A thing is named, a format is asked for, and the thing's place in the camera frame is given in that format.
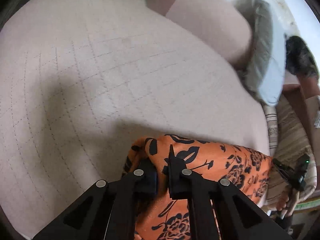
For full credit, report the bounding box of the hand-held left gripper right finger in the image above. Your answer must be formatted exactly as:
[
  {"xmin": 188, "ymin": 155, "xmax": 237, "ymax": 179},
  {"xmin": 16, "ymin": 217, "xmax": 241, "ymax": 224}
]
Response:
[{"xmin": 167, "ymin": 144, "xmax": 293, "ymax": 240}]

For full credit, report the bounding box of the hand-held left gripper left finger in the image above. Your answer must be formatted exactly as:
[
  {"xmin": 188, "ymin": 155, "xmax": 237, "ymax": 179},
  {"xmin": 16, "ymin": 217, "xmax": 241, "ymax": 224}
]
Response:
[{"xmin": 32, "ymin": 159, "xmax": 158, "ymax": 240}]

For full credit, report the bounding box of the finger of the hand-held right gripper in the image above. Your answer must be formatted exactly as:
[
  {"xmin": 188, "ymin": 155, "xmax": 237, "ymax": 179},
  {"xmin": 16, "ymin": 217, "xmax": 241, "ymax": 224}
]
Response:
[{"xmin": 272, "ymin": 158, "xmax": 292, "ymax": 182}]

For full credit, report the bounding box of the orange floral blouse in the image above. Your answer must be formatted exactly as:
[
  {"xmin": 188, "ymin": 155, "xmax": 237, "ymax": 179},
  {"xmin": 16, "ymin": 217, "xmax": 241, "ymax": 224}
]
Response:
[{"xmin": 122, "ymin": 134, "xmax": 274, "ymax": 240}]

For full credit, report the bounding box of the person's right hand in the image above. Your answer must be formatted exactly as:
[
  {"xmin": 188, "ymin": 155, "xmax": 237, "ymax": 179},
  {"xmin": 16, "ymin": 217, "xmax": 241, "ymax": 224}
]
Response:
[{"xmin": 277, "ymin": 189, "xmax": 300, "ymax": 212}]

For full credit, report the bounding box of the large striped floral cushion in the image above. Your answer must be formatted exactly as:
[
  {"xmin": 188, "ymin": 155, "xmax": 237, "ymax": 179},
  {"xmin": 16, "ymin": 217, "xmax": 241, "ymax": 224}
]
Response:
[{"xmin": 274, "ymin": 94, "xmax": 318, "ymax": 205}]

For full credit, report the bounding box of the small striped floral cushion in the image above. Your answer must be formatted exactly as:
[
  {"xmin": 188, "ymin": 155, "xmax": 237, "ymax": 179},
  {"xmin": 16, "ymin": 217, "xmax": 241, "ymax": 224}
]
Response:
[{"xmin": 264, "ymin": 105, "xmax": 278, "ymax": 155}]

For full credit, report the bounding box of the quilted brown headboard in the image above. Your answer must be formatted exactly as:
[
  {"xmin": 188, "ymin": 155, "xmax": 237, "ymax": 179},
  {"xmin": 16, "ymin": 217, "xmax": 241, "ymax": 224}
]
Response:
[{"xmin": 282, "ymin": 75, "xmax": 320, "ymax": 140}]

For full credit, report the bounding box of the light blue pillow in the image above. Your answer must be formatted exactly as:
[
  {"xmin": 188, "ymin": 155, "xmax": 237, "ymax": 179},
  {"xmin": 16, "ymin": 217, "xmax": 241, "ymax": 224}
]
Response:
[{"xmin": 234, "ymin": 0, "xmax": 287, "ymax": 107}]

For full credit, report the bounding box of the pink quilted bed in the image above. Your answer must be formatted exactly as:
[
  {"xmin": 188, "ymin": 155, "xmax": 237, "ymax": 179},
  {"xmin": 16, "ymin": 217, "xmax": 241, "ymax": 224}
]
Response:
[{"xmin": 0, "ymin": 0, "xmax": 270, "ymax": 240}]

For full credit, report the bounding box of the pink bolster cushion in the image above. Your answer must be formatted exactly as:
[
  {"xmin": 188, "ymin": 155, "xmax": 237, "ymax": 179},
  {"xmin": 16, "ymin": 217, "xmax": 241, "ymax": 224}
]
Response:
[{"xmin": 146, "ymin": 0, "xmax": 253, "ymax": 69}]

